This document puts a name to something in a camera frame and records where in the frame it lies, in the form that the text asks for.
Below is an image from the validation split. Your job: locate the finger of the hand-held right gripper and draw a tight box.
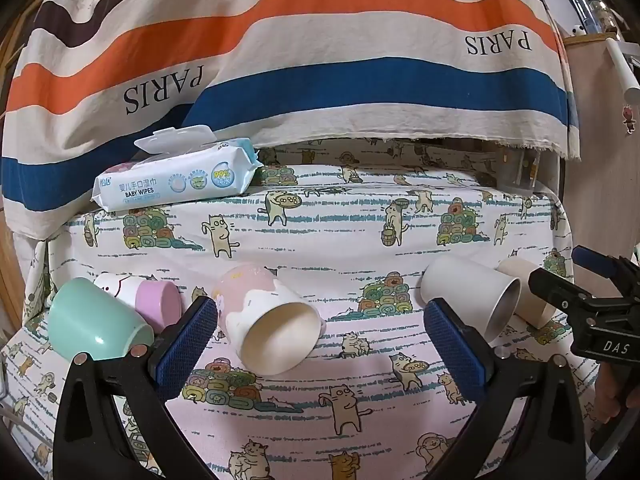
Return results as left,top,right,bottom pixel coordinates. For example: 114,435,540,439
528,267,601,318
572,245,640,291

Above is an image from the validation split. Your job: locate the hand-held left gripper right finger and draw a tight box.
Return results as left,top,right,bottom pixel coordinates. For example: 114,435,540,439
422,296,586,480

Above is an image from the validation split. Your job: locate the white printed cup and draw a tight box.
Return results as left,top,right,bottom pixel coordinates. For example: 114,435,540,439
92,272,146,312

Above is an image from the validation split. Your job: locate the baby wipes pack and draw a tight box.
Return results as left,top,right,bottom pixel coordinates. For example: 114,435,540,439
90,125,263,213

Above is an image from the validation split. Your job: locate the white stick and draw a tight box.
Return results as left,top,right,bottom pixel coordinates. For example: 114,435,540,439
602,35,640,103

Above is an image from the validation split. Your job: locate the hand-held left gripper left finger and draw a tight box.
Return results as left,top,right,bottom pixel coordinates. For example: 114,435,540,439
52,295,221,480

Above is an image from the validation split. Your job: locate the lilac cup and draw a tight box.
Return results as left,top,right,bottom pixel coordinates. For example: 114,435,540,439
135,280,183,336

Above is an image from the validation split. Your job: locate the clear topped pen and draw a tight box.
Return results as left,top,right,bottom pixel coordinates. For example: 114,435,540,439
587,0,621,36

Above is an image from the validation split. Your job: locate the person's right hand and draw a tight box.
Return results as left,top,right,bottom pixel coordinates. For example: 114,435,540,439
596,359,640,443

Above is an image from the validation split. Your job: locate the mint green cup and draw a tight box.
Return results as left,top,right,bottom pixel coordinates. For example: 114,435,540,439
47,277,156,361

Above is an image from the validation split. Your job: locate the cat print blanket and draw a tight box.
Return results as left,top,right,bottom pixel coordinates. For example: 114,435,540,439
0,140,601,480

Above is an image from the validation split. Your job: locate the plain white cup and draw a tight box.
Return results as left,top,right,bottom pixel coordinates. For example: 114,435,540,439
420,256,522,338

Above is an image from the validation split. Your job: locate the beige fabric holder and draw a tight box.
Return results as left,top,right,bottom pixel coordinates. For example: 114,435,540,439
562,32,640,261

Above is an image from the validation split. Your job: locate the pink and white cup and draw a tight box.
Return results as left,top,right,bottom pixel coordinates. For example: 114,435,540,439
212,265,323,377

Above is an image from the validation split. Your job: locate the clear plastic container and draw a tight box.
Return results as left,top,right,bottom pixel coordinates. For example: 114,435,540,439
492,142,543,196

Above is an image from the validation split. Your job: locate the cream cup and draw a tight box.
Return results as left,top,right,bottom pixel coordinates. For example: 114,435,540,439
497,258,558,331

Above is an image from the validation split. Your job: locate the blue pen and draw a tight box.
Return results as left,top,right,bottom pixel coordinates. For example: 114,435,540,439
565,0,593,36

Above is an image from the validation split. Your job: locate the striped cloth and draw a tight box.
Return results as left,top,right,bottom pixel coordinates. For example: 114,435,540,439
0,0,583,241

